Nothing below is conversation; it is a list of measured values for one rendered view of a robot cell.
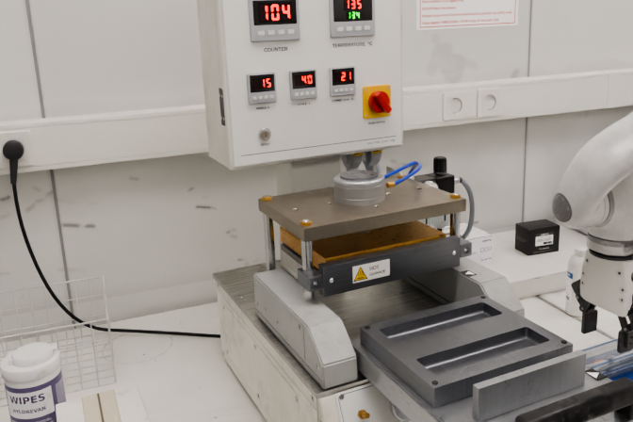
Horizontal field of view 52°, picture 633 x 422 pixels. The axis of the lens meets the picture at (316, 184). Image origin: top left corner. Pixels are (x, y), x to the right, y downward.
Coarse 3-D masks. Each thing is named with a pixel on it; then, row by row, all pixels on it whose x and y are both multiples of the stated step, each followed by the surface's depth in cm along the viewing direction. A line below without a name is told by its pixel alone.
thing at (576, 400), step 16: (608, 384) 66; (624, 384) 66; (560, 400) 64; (576, 400) 64; (592, 400) 64; (608, 400) 65; (624, 400) 66; (528, 416) 62; (544, 416) 62; (560, 416) 62; (576, 416) 63; (592, 416) 64
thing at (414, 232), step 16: (400, 224) 104; (416, 224) 103; (288, 240) 103; (320, 240) 98; (336, 240) 98; (352, 240) 97; (368, 240) 97; (384, 240) 97; (400, 240) 96; (416, 240) 97; (320, 256) 92; (336, 256) 91
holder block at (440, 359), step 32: (384, 320) 85; (416, 320) 85; (448, 320) 88; (480, 320) 84; (512, 320) 84; (384, 352) 79; (416, 352) 77; (448, 352) 78; (480, 352) 79; (512, 352) 76; (544, 352) 76; (416, 384) 73; (448, 384) 70
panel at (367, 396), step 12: (372, 384) 84; (336, 396) 82; (348, 396) 82; (360, 396) 83; (372, 396) 84; (384, 396) 84; (348, 408) 82; (360, 408) 83; (372, 408) 83; (384, 408) 84; (348, 420) 82; (360, 420) 82; (372, 420) 83; (384, 420) 84; (396, 420) 84
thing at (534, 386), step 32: (576, 352) 73; (384, 384) 78; (480, 384) 67; (512, 384) 68; (544, 384) 71; (576, 384) 73; (416, 416) 72; (448, 416) 69; (480, 416) 67; (512, 416) 68; (608, 416) 68
